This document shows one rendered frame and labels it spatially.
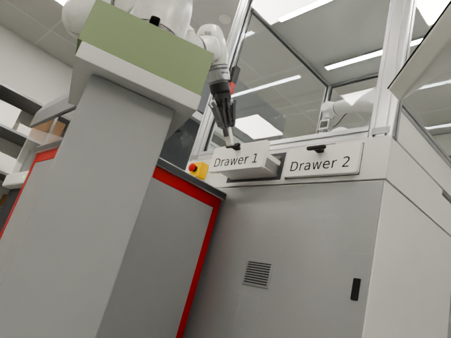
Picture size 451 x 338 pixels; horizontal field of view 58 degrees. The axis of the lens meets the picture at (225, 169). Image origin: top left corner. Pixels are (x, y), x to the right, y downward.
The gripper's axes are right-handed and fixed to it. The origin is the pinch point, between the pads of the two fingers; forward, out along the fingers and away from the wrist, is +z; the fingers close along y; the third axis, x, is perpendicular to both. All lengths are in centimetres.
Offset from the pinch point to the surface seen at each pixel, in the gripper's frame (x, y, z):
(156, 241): 11.3, -32.7, 31.2
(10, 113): 376, 40, -70
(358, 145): -45.1, 11.7, 10.1
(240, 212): 1.5, 0.3, 29.7
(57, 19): 333, 96, -163
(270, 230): -15.7, -3.3, 34.9
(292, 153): -19.4, 11.5, 10.4
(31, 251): -28, -84, 15
